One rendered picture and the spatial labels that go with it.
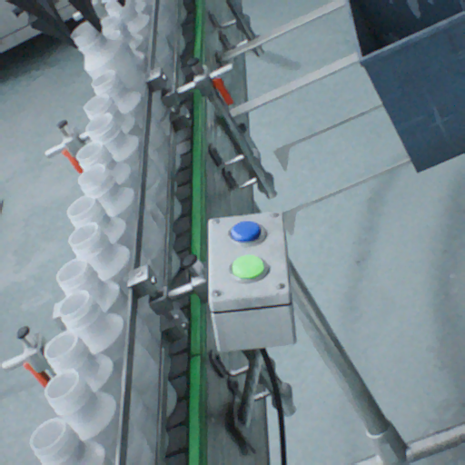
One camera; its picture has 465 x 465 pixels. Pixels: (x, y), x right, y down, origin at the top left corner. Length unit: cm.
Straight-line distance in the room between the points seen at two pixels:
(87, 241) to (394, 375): 150
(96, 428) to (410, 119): 88
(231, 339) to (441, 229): 185
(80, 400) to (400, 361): 167
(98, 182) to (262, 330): 30
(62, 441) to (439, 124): 97
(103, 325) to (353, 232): 198
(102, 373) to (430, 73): 83
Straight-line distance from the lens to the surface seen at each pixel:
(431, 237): 300
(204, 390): 131
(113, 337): 121
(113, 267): 131
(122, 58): 164
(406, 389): 266
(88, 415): 113
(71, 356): 116
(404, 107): 184
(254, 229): 124
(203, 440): 125
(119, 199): 140
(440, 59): 181
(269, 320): 119
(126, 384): 117
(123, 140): 151
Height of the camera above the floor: 177
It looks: 31 degrees down
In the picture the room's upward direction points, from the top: 32 degrees counter-clockwise
